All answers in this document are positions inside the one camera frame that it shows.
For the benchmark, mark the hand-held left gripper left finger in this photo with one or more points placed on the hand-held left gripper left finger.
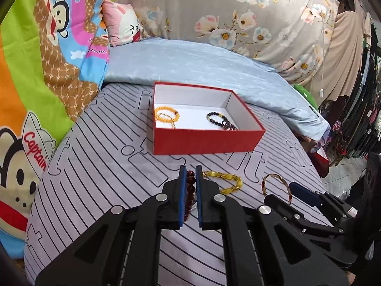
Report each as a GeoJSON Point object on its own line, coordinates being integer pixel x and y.
{"type": "Point", "coordinates": [181, 199]}

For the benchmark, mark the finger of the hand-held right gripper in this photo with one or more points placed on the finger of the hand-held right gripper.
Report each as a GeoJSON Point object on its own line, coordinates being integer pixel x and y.
{"type": "Point", "coordinates": [303, 195]}
{"type": "Point", "coordinates": [282, 210]}

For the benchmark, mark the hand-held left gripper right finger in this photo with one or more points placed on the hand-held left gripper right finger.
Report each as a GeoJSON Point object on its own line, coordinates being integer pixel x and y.
{"type": "Point", "coordinates": [201, 199]}

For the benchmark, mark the gold bangle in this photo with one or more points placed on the gold bangle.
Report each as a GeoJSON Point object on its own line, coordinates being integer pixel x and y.
{"type": "Point", "coordinates": [275, 175]}

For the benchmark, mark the red cardboard box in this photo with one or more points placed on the red cardboard box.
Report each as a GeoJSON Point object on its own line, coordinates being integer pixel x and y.
{"type": "Point", "coordinates": [208, 141]}

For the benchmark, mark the purple patterned cloth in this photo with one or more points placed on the purple patterned cloth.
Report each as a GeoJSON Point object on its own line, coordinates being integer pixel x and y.
{"type": "Point", "coordinates": [326, 134]}

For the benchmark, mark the grey striped bed sheet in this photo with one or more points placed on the grey striped bed sheet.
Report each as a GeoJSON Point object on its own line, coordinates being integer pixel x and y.
{"type": "Point", "coordinates": [104, 169]}

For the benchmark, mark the green plush item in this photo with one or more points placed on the green plush item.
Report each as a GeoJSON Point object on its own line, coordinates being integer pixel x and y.
{"type": "Point", "coordinates": [306, 95]}

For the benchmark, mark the row of hanging clothes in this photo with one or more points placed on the row of hanging clothes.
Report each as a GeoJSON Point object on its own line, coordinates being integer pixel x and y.
{"type": "Point", "coordinates": [363, 110]}

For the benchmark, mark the blue pillow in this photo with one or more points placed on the blue pillow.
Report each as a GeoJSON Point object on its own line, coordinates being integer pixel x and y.
{"type": "Point", "coordinates": [193, 62]}

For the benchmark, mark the beige curtain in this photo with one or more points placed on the beige curtain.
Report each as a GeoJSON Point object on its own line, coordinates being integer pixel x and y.
{"type": "Point", "coordinates": [345, 50]}

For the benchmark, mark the pink cartoon pillow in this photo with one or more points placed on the pink cartoon pillow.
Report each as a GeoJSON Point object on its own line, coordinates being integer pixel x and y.
{"type": "Point", "coordinates": [119, 20]}

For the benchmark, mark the grey floral cloth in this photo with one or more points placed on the grey floral cloth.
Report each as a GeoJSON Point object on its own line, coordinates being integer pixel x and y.
{"type": "Point", "coordinates": [208, 0]}

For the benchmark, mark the colourful cartoon monkey blanket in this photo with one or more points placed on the colourful cartoon monkey blanket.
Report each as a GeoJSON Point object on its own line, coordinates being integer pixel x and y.
{"type": "Point", "coordinates": [29, 65]}

